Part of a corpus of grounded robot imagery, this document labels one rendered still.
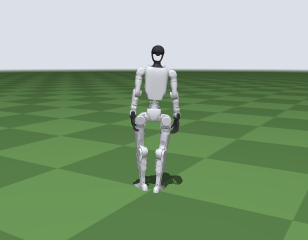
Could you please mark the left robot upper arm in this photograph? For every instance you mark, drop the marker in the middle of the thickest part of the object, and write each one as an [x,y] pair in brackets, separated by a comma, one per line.
[138,80]

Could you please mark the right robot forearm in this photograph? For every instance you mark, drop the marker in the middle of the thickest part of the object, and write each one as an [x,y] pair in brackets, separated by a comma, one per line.
[175,105]

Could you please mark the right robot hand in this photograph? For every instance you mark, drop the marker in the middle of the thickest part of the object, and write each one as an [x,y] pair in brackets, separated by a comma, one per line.
[175,124]

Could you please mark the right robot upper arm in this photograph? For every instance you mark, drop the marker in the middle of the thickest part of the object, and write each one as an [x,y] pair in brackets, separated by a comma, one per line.
[173,83]

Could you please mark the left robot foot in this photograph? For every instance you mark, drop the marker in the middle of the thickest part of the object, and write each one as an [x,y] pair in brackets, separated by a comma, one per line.
[143,187]

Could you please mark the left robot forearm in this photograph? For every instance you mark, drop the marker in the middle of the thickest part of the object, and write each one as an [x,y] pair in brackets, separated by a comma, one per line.
[134,102]

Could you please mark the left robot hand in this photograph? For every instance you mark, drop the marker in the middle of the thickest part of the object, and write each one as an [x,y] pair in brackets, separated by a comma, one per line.
[133,121]

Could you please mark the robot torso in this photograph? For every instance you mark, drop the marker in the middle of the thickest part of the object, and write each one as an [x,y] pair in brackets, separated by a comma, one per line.
[155,87]

